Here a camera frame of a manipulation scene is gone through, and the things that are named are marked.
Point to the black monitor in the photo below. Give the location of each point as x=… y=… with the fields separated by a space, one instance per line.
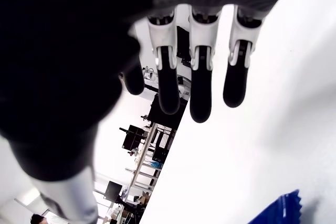
x=113 y=190
x=132 y=137

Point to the seated person white shirt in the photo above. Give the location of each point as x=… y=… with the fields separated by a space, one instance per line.
x=52 y=219

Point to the blue Oreo packet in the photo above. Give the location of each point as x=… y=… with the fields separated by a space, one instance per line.
x=281 y=208

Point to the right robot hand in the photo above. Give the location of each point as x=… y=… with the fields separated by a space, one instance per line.
x=52 y=51

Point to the white metal shelf rack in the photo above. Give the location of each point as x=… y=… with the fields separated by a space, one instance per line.
x=141 y=161

